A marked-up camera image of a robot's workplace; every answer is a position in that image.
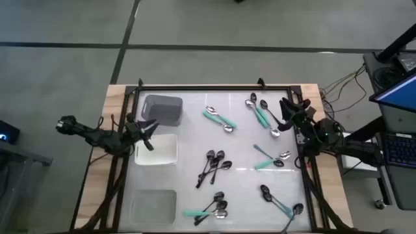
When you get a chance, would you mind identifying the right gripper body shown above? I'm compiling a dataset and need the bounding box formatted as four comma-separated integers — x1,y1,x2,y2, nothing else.
278,100,318,133

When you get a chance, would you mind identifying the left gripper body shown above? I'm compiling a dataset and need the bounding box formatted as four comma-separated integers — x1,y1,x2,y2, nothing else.
124,112,155,152

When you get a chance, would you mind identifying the grey plastic bin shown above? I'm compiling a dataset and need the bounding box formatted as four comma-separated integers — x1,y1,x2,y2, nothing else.
140,94,184,127

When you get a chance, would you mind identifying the white plastic bin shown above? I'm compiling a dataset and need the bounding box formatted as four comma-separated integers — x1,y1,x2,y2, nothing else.
134,133,179,166

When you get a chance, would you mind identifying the white paper sheet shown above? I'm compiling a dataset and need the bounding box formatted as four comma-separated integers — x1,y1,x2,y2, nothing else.
337,131,380,172

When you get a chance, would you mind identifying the black diagonal support beam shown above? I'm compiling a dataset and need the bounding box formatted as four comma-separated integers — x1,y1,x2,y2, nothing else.
346,116,386,141

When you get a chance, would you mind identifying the clear plastic bin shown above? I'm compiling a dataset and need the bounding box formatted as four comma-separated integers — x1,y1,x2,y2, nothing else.
129,188,178,226

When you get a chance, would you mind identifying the grey equipment cart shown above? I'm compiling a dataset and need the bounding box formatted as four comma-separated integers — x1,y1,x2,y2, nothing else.
363,50,416,211

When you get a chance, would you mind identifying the monitor with blue screen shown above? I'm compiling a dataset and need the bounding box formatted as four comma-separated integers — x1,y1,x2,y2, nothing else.
369,70,416,114

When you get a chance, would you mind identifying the black keyboard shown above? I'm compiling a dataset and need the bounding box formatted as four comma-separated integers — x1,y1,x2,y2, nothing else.
383,132,416,169

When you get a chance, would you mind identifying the grey side table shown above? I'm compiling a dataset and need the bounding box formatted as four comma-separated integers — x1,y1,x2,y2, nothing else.
0,141,53,234

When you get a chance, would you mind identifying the black power adapter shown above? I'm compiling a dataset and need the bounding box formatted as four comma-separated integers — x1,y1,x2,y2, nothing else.
398,51,416,72

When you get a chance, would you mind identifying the black pole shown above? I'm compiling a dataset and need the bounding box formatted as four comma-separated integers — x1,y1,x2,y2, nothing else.
376,23,416,62

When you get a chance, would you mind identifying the black device blue light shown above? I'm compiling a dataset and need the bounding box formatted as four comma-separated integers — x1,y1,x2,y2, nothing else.
0,119,21,146

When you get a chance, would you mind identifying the yellow green cable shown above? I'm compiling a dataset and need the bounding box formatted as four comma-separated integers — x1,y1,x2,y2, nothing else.
320,63,368,94

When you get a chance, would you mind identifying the black metal table frame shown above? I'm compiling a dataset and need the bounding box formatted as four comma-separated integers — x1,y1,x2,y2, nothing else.
70,84,357,234

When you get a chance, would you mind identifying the coiled black cable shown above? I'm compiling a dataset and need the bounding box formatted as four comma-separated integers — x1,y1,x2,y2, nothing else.
372,66,397,89

